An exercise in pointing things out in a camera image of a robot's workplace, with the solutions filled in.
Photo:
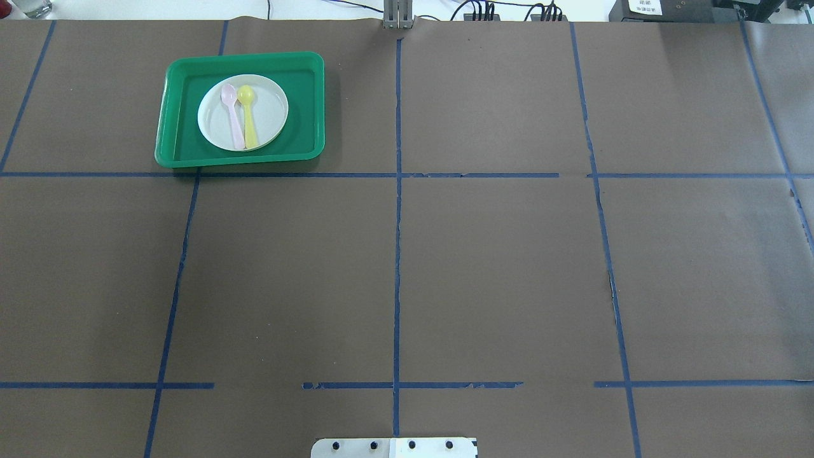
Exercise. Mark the white round plate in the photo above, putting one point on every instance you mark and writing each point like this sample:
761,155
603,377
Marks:
270,110

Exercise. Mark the yellow plastic spoon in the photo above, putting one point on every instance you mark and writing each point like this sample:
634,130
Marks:
246,96

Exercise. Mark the pink plastic spoon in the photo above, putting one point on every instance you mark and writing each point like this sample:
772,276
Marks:
229,98

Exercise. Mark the green plastic tray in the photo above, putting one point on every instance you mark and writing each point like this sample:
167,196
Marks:
179,143

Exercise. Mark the black device box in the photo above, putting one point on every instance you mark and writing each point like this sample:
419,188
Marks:
695,12

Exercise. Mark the glass cup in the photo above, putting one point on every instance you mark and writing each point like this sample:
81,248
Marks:
34,8

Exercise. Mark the grey metal bracket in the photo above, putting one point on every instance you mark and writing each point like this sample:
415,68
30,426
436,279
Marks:
398,14

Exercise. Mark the metal base plate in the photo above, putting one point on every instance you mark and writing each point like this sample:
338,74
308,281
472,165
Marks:
396,447

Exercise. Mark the black cable connector left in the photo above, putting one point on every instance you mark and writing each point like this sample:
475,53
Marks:
482,11

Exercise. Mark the black cable connector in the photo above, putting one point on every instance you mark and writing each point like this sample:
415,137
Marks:
549,12
482,11

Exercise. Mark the black cable connector right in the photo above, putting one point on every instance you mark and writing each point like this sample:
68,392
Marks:
549,12

